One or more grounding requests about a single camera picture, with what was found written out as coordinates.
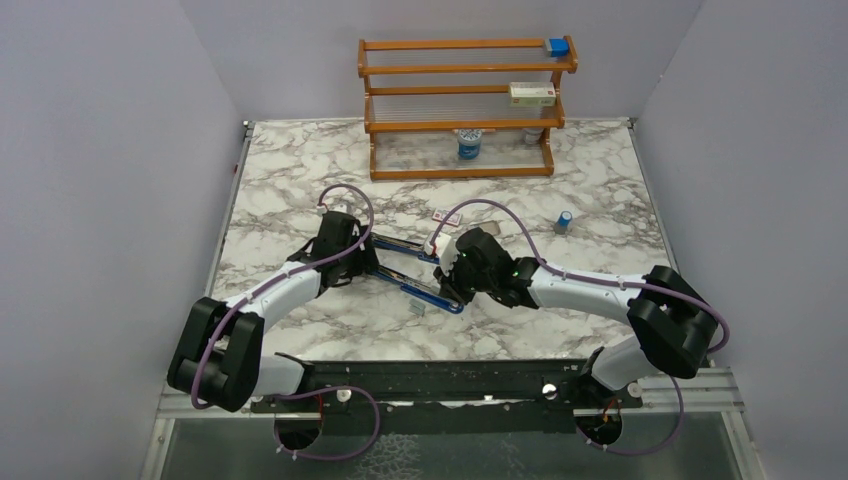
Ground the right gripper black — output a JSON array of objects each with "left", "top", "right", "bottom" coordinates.
[{"left": 433, "top": 251, "right": 495, "bottom": 306}]

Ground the blue stapler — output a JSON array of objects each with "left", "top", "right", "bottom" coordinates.
[{"left": 370, "top": 233, "right": 464, "bottom": 314}]

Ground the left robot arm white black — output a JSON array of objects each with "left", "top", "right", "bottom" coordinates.
[{"left": 166, "top": 211, "right": 376, "bottom": 412}]

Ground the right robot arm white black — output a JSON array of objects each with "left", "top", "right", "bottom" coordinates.
[{"left": 428, "top": 228, "right": 720, "bottom": 407}]

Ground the small blue capped cylinder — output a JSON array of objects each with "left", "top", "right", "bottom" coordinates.
[{"left": 553, "top": 211, "right": 573, "bottom": 235}]

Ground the blue white cup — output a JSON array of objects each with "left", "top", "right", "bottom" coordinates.
[{"left": 457, "top": 129, "right": 484, "bottom": 160}]

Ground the orange wooden shelf rack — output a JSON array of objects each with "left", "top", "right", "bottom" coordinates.
[{"left": 357, "top": 35, "right": 579, "bottom": 181}]

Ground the white small jar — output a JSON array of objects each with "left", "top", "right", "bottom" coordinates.
[{"left": 523, "top": 128, "right": 545, "bottom": 145}]

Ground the white green carton box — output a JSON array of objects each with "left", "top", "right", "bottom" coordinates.
[{"left": 508, "top": 82, "right": 557, "bottom": 108}]

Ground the blue box on top shelf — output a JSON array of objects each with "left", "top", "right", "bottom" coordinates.
[{"left": 544, "top": 38, "right": 571, "bottom": 58}]

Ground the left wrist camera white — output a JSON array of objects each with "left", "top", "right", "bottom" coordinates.
[{"left": 328, "top": 203, "right": 354, "bottom": 215}]

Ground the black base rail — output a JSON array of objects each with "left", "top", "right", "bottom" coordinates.
[{"left": 158, "top": 354, "right": 743, "bottom": 439}]

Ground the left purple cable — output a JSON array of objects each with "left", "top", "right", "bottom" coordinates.
[{"left": 190, "top": 183, "right": 382, "bottom": 464}]

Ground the purple cable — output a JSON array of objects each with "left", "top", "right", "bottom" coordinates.
[
  {"left": 190, "top": 183, "right": 382, "bottom": 464},
  {"left": 429, "top": 198, "right": 730, "bottom": 458}
]

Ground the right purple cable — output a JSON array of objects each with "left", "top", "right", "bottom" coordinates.
[{"left": 429, "top": 198, "right": 730, "bottom": 458}]

